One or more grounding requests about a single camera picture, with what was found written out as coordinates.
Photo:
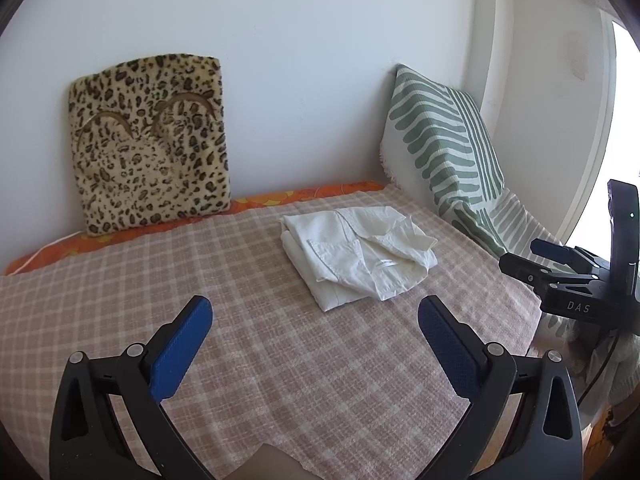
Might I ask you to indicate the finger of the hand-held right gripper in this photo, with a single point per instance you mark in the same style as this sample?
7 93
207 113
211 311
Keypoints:
550 250
530 267

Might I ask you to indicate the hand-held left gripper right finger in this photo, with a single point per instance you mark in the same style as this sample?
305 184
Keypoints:
450 355

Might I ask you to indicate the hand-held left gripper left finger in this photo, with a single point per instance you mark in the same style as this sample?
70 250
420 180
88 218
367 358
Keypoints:
180 355

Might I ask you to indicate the white shirt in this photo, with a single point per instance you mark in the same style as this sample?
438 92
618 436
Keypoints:
350 255

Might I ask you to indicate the pink plaid blanket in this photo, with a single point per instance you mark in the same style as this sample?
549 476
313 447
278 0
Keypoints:
250 360

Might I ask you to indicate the green striped pillow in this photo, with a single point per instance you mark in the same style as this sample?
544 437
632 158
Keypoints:
440 150

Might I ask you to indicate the bright window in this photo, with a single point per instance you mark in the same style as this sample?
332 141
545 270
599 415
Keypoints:
625 110

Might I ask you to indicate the orange floral bed sheet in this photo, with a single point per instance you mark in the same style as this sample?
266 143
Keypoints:
50 252

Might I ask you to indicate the leopard print pillow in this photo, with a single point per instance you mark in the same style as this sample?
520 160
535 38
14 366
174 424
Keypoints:
150 160

